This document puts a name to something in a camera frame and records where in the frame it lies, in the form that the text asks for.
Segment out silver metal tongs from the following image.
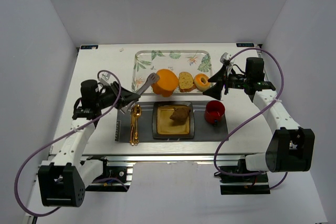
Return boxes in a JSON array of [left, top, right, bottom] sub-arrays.
[[120, 72, 160, 114]]

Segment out round orange cake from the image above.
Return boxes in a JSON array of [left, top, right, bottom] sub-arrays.
[[151, 69, 178, 97]]

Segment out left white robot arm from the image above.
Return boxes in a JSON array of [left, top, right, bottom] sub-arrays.
[[38, 80, 140, 207]]

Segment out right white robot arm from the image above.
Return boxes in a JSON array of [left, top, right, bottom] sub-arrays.
[[204, 54, 315, 176]]

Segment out speckled bread slice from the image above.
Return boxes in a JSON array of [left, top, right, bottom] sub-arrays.
[[178, 72, 196, 92]]

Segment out orange glazed donut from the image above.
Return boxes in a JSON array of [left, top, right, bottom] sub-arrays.
[[194, 73, 211, 92]]

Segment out gold spoon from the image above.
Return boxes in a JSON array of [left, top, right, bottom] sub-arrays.
[[133, 104, 142, 145]]

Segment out red enamel mug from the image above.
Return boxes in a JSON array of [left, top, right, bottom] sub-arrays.
[[204, 100, 225, 125]]

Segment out leaf pattern serving tray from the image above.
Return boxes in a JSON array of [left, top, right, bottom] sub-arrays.
[[131, 50, 213, 92]]

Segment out grey striped placemat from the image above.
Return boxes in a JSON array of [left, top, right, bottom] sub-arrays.
[[114, 100, 229, 143]]

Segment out square brown ceramic plate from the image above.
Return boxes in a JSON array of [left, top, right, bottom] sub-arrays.
[[152, 101, 195, 140]]

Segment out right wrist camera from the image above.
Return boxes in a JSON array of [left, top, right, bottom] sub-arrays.
[[220, 52, 233, 67]]

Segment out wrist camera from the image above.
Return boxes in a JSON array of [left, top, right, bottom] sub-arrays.
[[220, 52, 233, 67], [98, 71, 111, 86]]

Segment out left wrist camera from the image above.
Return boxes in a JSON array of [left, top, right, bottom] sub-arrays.
[[98, 71, 111, 86]]

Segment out aluminium table rail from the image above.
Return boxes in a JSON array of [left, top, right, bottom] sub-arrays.
[[104, 153, 257, 164]]

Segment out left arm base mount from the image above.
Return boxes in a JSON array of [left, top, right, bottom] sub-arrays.
[[81, 156, 134, 192]]

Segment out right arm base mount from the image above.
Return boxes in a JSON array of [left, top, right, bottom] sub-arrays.
[[214, 158, 270, 195]]

